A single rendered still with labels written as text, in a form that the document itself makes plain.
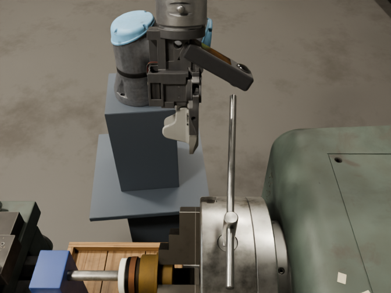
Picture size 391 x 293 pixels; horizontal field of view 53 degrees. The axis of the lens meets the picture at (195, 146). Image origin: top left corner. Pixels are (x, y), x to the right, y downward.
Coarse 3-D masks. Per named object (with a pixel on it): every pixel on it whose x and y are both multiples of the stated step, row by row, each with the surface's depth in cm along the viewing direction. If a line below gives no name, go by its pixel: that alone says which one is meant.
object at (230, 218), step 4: (228, 212) 59; (232, 212) 59; (224, 216) 59; (228, 216) 58; (232, 216) 58; (236, 216) 58; (224, 220) 58; (228, 220) 58; (232, 220) 58; (236, 220) 58; (224, 224) 59; (228, 224) 58; (232, 224) 58; (236, 224) 59; (224, 228) 60; (236, 228) 60; (224, 232) 61; (224, 236) 62; (224, 240) 64; (224, 244) 65
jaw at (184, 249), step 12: (180, 216) 74; (192, 216) 74; (180, 228) 74; (192, 228) 74; (180, 240) 75; (192, 240) 74; (168, 252) 75; (180, 252) 75; (192, 252) 75; (168, 264) 75; (180, 264) 75; (192, 264) 75
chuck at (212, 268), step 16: (208, 208) 71; (224, 208) 71; (240, 208) 71; (208, 224) 67; (240, 224) 67; (208, 240) 65; (240, 240) 65; (208, 256) 64; (224, 256) 64; (240, 256) 64; (208, 272) 63; (224, 272) 63; (240, 272) 63; (256, 272) 63; (208, 288) 62; (224, 288) 62; (240, 288) 62; (256, 288) 62
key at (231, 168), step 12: (228, 156) 66; (228, 168) 65; (228, 180) 64; (228, 192) 63; (228, 204) 62; (228, 228) 59; (228, 240) 58; (228, 252) 56; (228, 264) 55; (228, 276) 54; (228, 288) 54
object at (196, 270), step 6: (180, 270) 81; (186, 270) 81; (192, 270) 81; (198, 270) 81; (180, 276) 80; (186, 276) 80; (192, 276) 80; (198, 276) 80; (180, 282) 80; (186, 282) 80; (192, 282) 80; (198, 282) 80
